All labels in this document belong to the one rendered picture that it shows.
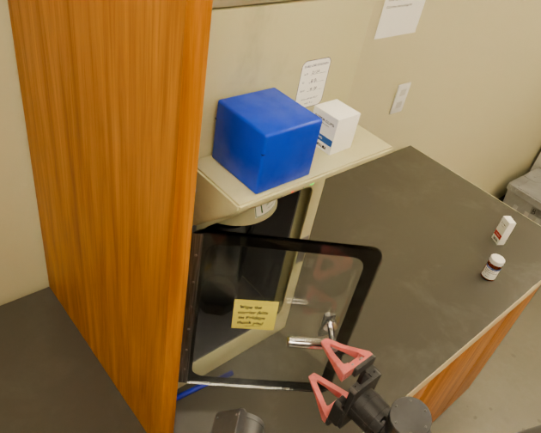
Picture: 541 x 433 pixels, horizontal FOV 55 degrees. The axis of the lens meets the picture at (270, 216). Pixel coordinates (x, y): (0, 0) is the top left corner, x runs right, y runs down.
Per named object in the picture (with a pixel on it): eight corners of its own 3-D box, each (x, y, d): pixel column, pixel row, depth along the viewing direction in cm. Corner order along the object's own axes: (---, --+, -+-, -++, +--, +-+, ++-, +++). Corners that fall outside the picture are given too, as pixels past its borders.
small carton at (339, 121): (306, 139, 81) (314, 105, 77) (328, 132, 84) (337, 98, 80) (329, 155, 78) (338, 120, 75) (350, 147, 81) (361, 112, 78)
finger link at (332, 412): (331, 348, 90) (371, 387, 85) (321, 373, 94) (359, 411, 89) (302, 367, 86) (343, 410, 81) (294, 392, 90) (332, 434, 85)
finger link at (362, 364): (340, 322, 85) (384, 362, 81) (330, 349, 90) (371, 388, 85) (311, 340, 82) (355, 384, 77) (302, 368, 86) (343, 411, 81)
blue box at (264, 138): (210, 157, 73) (216, 99, 67) (264, 141, 79) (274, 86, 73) (255, 196, 68) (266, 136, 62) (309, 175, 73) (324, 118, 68)
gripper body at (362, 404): (373, 364, 82) (410, 399, 78) (356, 400, 89) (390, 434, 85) (346, 385, 79) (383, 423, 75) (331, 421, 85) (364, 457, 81)
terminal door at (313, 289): (178, 379, 104) (191, 227, 79) (327, 389, 107) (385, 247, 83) (178, 382, 103) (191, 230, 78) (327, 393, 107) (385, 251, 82)
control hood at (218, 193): (182, 217, 77) (186, 161, 71) (331, 162, 96) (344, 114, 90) (228, 264, 71) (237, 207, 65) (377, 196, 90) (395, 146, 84)
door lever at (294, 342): (283, 326, 93) (286, 316, 92) (335, 331, 94) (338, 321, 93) (285, 350, 89) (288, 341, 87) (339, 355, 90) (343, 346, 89)
